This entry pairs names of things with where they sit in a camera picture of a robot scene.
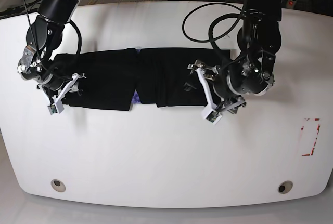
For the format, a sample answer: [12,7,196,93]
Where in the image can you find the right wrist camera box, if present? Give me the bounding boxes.
[48,101,64,115]

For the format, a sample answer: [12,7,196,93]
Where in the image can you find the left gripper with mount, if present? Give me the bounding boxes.
[183,60,246,115]

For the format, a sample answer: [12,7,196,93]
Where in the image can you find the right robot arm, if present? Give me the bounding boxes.
[17,0,82,104]

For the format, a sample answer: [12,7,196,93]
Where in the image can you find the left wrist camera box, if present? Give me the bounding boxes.
[201,106,222,125]

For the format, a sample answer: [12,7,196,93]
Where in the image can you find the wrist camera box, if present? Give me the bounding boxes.
[201,106,222,125]
[48,101,64,115]

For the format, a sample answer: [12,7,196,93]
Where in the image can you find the black T-shirt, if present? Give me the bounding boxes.
[54,48,222,111]

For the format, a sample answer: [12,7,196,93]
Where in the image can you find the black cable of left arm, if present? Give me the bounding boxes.
[181,0,250,61]

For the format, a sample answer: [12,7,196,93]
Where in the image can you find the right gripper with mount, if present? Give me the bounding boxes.
[39,73,86,104]

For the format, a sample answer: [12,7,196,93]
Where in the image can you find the red tape rectangle marking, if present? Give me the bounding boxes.
[298,118,321,157]

